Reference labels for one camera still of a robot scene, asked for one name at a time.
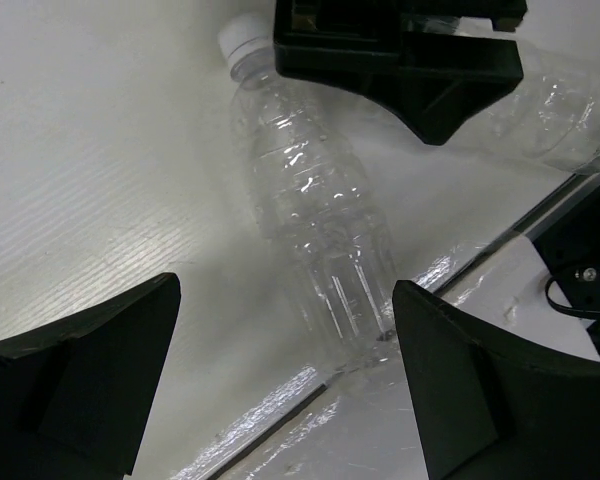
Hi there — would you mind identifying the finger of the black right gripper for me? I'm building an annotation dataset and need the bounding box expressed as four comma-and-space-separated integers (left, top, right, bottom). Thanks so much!
273, 1, 528, 146

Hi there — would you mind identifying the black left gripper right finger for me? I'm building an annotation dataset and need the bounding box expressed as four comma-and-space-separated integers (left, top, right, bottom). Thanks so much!
392, 281, 600, 479

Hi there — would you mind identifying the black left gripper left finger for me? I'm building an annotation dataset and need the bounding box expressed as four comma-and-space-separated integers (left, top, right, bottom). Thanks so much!
0, 273, 181, 479

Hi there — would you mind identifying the clear crushed plastic bottle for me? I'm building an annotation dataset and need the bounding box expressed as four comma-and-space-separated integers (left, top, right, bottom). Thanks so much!
403, 17, 600, 175

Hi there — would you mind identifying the clear bottle white cap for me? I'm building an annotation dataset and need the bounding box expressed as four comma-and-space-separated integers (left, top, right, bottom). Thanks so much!
218, 13, 396, 371

